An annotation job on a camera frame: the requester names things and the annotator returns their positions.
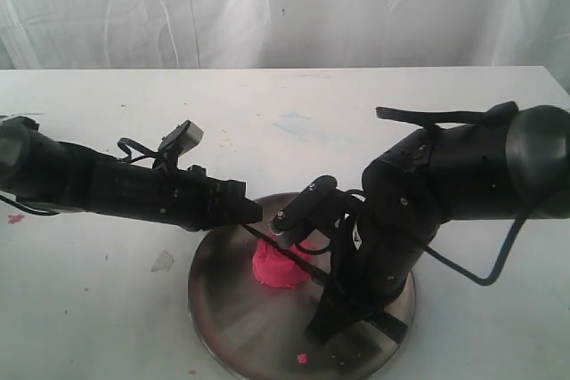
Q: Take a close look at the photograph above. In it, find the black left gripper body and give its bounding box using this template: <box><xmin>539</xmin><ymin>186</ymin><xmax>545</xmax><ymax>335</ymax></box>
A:
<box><xmin>151</xmin><ymin>167</ymin><xmax>246</xmax><ymax>231</ymax></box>

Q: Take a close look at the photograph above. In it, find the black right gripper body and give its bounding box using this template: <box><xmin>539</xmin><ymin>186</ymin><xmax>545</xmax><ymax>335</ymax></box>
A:
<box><xmin>329</xmin><ymin>201</ymin><xmax>442</xmax><ymax>310</ymax></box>

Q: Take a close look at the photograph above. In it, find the black knife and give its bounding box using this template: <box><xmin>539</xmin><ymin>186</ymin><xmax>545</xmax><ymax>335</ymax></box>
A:
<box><xmin>241</xmin><ymin>224</ymin><xmax>408</xmax><ymax>344</ymax></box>

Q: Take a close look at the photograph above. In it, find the pink clay lump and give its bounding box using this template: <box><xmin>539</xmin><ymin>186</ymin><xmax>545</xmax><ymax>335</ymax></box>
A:
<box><xmin>252</xmin><ymin>240</ymin><xmax>310</xmax><ymax>288</ymax></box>

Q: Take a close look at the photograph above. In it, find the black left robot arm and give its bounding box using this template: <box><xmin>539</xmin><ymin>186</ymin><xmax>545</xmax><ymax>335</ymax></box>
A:
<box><xmin>1</xmin><ymin>116</ymin><xmax>263</xmax><ymax>231</ymax></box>

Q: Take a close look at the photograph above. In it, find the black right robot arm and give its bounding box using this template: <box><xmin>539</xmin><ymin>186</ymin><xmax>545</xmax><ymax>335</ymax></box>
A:
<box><xmin>306</xmin><ymin>102</ymin><xmax>569</xmax><ymax>344</ymax></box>

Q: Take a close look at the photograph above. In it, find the clear tape piece lower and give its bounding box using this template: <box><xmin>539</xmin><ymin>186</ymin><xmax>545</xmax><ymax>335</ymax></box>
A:
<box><xmin>151</xmin><ymin>250</ymin><xmax>175</xmax><ymax>272</ymax></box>

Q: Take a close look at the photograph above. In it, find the round stainless steel plate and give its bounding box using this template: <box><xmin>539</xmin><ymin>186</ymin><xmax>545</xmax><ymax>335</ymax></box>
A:
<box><xmin>186</xmin><ymin>191</ymin><xmax>416</xmax><ymax>380</ymax></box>

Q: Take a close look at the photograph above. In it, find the pink dough crumb on table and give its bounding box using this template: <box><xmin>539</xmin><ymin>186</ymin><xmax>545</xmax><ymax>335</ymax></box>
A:
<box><xmin>8</xmin><ymin>214</ymin><xmax>25</xmax><ymax>224</ymax></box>

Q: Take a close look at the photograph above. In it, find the white backdrop curtain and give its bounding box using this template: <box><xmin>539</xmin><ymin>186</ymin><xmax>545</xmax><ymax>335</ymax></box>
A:
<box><xmin>1</xmin><ymin>0</ymin><xmax>569</xmax><ymax>74</ymax></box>

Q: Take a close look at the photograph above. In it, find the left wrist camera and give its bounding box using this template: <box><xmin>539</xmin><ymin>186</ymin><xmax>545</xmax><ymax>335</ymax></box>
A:
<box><xmin>158</xmin><ymin>120</ymin><xmax>204</xmax><ymax>158</ymax></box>

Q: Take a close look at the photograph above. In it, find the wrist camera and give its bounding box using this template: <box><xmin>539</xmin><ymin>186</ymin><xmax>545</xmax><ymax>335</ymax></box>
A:
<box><xmin>158</xmin><ymin>120</ymin><xmax>204</xmax><ymax>158</ymax></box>
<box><xmin>269</xmin><ymin>175</ymin><xmax>338</xmax><ymax>249</ymax></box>

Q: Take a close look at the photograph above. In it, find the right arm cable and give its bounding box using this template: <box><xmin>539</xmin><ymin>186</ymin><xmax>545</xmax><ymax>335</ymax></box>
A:
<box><xmin>418</xmin><ymin>201</ymin><xmax>540</xmax><ymax>287</ymax></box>

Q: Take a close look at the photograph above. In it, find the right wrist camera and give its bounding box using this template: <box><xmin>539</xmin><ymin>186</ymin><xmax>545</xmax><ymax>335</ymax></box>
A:
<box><xmin>269</xmin><ymin>175</ymin><xmax>338</xmax><ymax>249</ymax></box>

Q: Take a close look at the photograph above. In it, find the black velcro strap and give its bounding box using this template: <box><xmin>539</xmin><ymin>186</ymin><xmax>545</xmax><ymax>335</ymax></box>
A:
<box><xmin>375</xmin><ymin>101</ymin><xmax>520</xmax><ymax>130</ymax></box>

